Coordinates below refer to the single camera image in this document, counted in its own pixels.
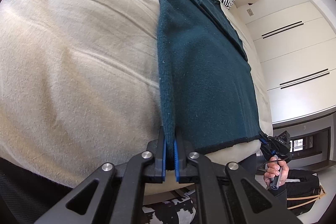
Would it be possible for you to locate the dark teal knit sweater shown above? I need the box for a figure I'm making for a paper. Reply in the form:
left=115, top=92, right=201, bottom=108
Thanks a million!
left=157, top=0, right=260, bottom=170

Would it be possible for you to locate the right hand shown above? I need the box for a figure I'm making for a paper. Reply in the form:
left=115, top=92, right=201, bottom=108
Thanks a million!
left=264, top=156, right=289, bottom=187

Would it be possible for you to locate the dark tv console shelf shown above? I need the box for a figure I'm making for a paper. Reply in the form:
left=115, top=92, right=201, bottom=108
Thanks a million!
left=273, top=113, right=335, bottom=172

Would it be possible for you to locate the black and white patterned rug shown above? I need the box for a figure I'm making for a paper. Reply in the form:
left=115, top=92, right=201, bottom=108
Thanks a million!
left=140, top=186, right=199, bottom=223

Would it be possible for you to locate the black bag on floor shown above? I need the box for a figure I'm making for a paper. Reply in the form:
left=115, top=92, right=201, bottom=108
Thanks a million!
left=285, top=169, right=323, bottom=216

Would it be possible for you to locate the beige bed sheet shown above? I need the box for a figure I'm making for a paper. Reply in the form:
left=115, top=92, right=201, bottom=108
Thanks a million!
left=1, top=0, right=273, bottom=187

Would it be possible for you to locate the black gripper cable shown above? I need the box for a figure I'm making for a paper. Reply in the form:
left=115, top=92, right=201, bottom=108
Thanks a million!
left=254, top=159, right=274, bottom=177

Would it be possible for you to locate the white wardrobe with black handles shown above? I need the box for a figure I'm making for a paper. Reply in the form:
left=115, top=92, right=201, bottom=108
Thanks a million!
left=247, top=2, right=335, bottom=124

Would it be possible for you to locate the wall power socket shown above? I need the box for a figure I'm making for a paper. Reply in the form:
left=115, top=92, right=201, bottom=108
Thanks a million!
left=247, top=9, right=254, bottom=16

